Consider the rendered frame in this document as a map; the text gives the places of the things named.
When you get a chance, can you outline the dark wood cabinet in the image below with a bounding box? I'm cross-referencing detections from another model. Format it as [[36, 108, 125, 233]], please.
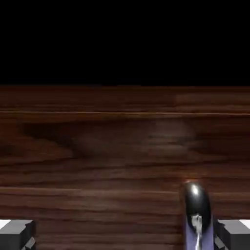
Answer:
[[0, 85, 250, 250]]

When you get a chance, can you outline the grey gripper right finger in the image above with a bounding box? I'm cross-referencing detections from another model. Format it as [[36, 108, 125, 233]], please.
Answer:
[[214, 219, 250, 250]]

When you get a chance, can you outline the dark wood cabinet door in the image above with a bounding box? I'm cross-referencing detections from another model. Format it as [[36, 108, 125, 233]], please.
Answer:
[[0, 111, 250, 250]]

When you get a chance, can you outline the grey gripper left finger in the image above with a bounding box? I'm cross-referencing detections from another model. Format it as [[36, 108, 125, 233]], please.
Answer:
[[0, 219, 37, 250]]

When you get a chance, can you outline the dark curved metal handle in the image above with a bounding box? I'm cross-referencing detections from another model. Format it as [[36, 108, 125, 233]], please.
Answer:
[[180, 181, 215, 250]]

